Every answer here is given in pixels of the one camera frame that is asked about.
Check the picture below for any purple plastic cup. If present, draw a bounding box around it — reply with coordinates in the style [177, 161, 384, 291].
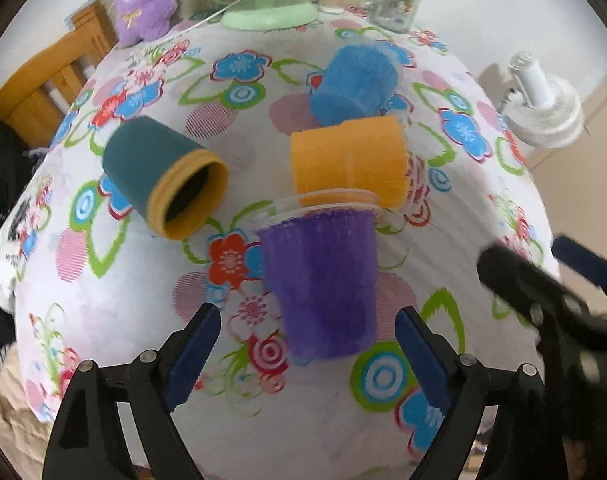
[252, 188, 381, 361]

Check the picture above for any orange plastic cup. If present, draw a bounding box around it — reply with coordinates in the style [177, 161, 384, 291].
[290, 115, 412, 209]

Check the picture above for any blue plastic cup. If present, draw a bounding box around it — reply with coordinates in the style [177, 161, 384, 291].
[310, 40, 415, 127]

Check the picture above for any teal cup with yellow rim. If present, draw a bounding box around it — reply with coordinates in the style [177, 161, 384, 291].
[102, 116, 229, 240]

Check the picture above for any white standing fan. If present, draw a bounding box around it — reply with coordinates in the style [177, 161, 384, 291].
[501, 51, 584, 150]

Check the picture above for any floral tablecloth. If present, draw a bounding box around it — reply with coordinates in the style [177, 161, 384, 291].
[0, 11, 554, 479]

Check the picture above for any glass mason jar mug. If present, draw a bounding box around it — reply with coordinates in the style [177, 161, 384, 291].
[364, 0, 428, 34]

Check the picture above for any wooden chair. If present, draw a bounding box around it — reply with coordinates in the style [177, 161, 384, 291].
[0, 0, 117, 148]

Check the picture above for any green desk fan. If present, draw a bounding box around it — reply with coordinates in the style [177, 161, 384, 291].
[204, 0, 319, 32]

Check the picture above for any purple plush toy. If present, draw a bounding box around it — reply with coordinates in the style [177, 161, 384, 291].
[115, 0, 178, 48]

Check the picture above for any white fan power cord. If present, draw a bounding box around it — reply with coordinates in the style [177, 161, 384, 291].
[187, 0, 270, 28]

